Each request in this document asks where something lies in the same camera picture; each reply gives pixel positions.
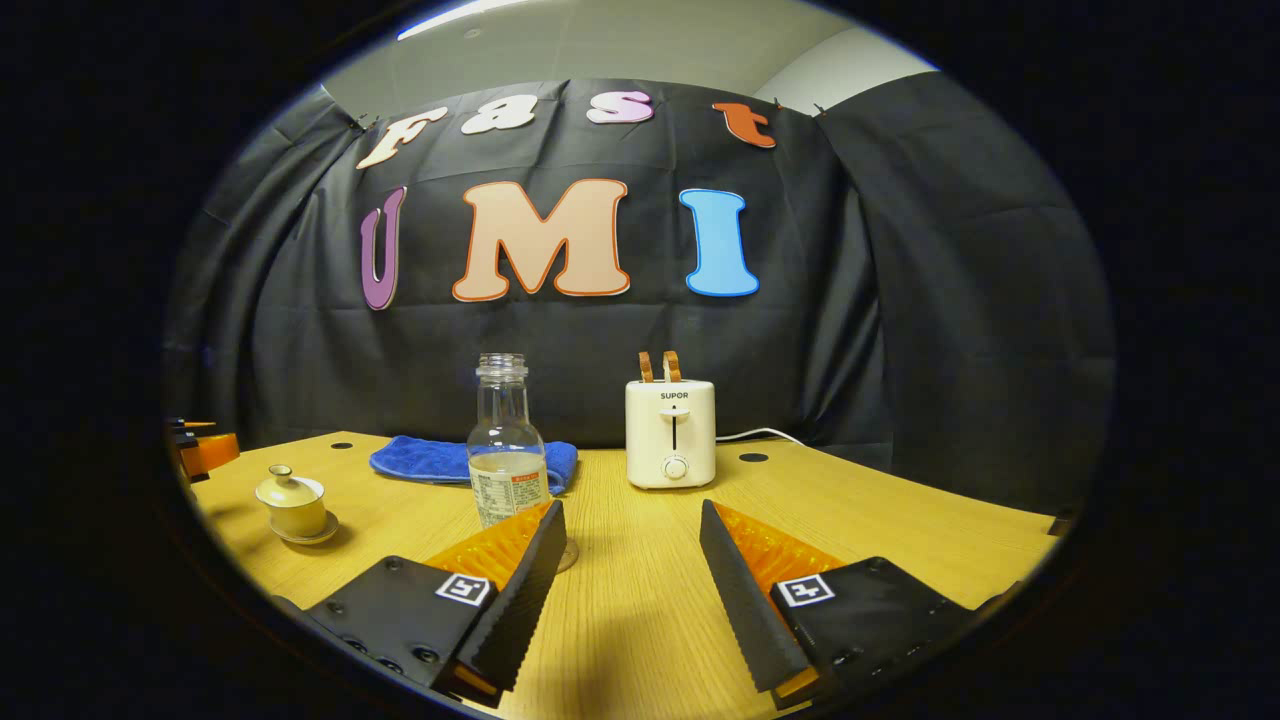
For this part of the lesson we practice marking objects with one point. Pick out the folded blue towel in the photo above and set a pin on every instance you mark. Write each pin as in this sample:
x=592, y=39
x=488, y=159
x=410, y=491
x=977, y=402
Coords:
x=420, y=462

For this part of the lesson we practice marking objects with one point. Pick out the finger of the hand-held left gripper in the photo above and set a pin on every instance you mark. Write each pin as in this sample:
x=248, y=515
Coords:
x=212, y=453
x=190, y=425

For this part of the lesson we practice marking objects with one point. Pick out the clear plastic water bottle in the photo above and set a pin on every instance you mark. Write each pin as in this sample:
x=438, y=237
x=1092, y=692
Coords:
x=507, y=470

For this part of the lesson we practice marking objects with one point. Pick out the white toaster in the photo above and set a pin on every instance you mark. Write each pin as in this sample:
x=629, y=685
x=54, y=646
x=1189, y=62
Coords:
x=670, y=430

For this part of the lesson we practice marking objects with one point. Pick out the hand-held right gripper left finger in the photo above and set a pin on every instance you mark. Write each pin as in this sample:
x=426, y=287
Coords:
x=520, y=610

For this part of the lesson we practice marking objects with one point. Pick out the toast slice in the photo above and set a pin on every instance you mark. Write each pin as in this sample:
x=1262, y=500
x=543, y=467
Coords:
x=646, y=367
x=672, y=366

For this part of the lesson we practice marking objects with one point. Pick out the round wooden coaster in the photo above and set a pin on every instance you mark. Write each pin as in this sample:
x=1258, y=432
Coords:
x=570, y=555

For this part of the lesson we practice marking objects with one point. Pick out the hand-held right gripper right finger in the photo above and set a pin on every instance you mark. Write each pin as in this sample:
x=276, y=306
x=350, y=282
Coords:
x=745, y=600

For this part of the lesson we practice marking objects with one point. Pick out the black backdrop cloth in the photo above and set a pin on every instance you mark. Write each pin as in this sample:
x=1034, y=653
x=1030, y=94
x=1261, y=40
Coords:
x=900, y=300

